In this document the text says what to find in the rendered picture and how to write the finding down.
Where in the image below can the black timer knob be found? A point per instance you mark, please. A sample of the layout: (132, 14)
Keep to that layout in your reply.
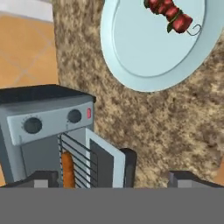
(32, 125)

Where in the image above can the black temperature knob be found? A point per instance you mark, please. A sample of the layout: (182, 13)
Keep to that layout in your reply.
(74, 116)

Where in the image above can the toaster oven glass door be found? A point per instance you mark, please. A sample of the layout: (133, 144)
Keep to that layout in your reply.
(103, 163)

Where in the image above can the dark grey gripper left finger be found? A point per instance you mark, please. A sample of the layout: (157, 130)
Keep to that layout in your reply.
(43, 178)

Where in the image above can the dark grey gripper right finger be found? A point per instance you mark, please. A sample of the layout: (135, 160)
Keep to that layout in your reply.
(186, 178)

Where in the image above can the red meat kebab skewer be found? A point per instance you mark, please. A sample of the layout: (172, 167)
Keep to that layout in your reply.
(170, 14)

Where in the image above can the grey toaster oven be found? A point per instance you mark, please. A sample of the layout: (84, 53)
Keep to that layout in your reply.
(43, 116)

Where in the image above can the pale blue round plate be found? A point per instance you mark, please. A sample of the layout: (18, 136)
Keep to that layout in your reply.
(151, 49)

